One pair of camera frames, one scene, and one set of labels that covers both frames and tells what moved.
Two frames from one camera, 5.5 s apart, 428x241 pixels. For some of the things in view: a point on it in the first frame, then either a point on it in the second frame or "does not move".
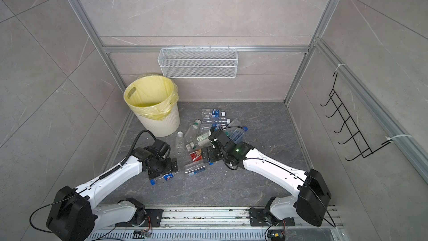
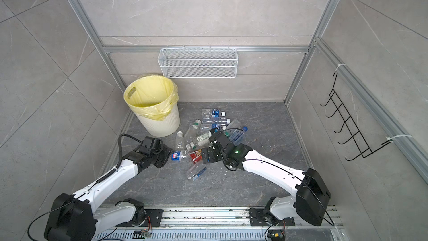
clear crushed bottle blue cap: [214, 121] does not move
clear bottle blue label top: [213, 113] does not move
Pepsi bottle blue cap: [152, 182] -> [176, 155]
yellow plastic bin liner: [152, 96] does not move
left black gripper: [170, 168] -> [168, 152]
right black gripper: [210, 150] does not move
